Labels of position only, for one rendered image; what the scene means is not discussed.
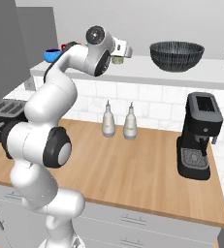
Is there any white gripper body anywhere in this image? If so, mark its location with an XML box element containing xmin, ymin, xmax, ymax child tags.
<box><xmin>124</xmin><ymin>44</ymin><xmax>134</xmax><ymax>59</ymax></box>

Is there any grey cabinet door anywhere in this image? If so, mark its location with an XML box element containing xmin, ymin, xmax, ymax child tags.
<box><xmin>0</xmin><ymin>0</ymin><xmax>33</xmax><ymax>110</ymax></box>

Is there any clear drinking glass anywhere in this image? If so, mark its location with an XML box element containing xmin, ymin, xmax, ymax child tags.
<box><xmin>111</xmin><ymin>55</ymin><xmax>125</xmax><ymax>65</ymax></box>

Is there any dark ribbed bowl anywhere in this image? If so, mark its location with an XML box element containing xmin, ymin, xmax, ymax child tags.
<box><xmin>149</xmin><ymin>41</ymin><xmax>206</xmax><ymax>73</ymax></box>

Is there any red cup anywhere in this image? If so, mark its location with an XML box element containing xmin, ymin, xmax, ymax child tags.
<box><xmin>60</xmin><ymin>42</ymin><xmax>82</xmax><ymax>52</ymax></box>

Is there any white bottle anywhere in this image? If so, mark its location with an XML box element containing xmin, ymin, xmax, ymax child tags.
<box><xmin>101</xmin><ymin>100</ymin><xmax>116</xmax><ymax>139</ymax></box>
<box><xmin>122</xmin><ymin>101</ymin><xmax>139</xmax><ymax>140</ymax></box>

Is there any blue cup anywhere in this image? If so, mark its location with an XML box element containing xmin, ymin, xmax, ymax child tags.
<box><xmin>44</xmin><ymin>48</ymin><xmax>63</xmax><ymax>64</ymax></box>

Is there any black coffee machine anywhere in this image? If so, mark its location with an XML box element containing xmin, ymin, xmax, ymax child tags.
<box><xmin>176</xmin><ymin>91</ymin><xmax>224</xmax><ymax>181</ymax></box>

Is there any black toaster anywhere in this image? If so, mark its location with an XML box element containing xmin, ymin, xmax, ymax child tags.
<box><xmin>0</xmin><ymin>98</ymin><xmax>29</xmax><ymax>143</ymax></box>

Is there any grey drawer front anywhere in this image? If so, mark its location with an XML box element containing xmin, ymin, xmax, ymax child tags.
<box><xmin>0</xmin><ymin>182</ymin><xmax>32</xmax><ymax>208</ymax></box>
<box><xmin>74</xmin><ymin>201</ymin><xmax>222</xmax><ymax>245</ymax></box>
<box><xmin>73</xmin><ymin>235</ymin><xmax>216</xmax><ymax>248</ymax></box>

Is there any grey cupboard door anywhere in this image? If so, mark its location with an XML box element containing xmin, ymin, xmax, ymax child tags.
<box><xmin>0</xmin><ymin>197</ymin><xmax>51</xmax><ymax>248</ymax></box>

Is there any grey wall cabinet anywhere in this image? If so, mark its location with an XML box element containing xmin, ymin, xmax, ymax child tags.
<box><xmin>15</xmin><ymin>0</ymin><xmax>224</xmax><ymax>92</ymax></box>

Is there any grey wall socket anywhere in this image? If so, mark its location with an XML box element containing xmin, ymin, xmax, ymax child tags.
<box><xmin>23</xmin><ymin>77</ymin><xmax>36</xmax><ymax>92</ymax></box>

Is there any silver drawer handle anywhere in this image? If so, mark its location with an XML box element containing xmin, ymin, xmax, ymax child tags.
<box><xmin>119</xmin><ymin>213</ymin><xmax>148</xmax><ymax>226</ymax></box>
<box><xmin>119</xmin><ymin>237</ymin><xmax>145</xmax><ymax>248</ymax></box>
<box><xmin>4</xmin><ymin>190</ymin><xmax>23</xmax><ymax>200</ymax></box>

